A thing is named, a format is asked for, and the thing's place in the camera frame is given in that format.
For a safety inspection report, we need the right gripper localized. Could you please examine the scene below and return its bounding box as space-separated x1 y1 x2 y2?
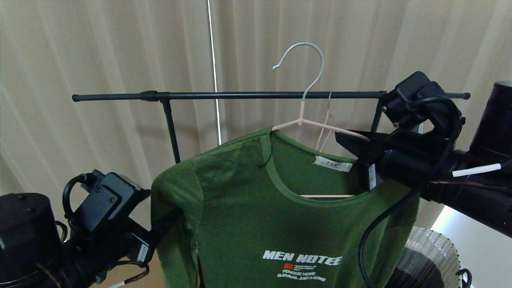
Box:
356 147 455 192

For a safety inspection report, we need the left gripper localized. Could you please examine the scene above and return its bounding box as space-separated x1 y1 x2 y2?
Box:
75 223 156 277

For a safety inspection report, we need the pink clothes hanger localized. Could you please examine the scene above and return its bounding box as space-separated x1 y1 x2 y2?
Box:
315 92 336 153
272 42 371 199

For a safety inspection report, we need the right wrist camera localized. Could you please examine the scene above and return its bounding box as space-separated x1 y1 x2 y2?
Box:
379 71 467 133

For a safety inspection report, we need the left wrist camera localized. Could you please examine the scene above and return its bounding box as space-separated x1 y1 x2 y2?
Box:
72 170 151 237

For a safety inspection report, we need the black cable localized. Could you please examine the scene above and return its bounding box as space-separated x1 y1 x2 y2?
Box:
358 95 465 288
62 173 88 221

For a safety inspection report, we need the black clothes rack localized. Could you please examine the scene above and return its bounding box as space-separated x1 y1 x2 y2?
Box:
72 90 471 164

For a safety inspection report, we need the beige curtain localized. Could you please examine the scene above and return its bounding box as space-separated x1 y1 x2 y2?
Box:
0 0 512 230

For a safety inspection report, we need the green long-sleeved shirt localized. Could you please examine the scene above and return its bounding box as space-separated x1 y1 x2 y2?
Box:
150 127 420 288

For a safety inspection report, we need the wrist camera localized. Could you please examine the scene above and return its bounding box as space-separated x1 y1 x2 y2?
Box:
72 170 151 237
379 71 467 133

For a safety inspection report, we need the white laundry basket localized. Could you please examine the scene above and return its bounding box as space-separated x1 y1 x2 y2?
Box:
385 226 473 288

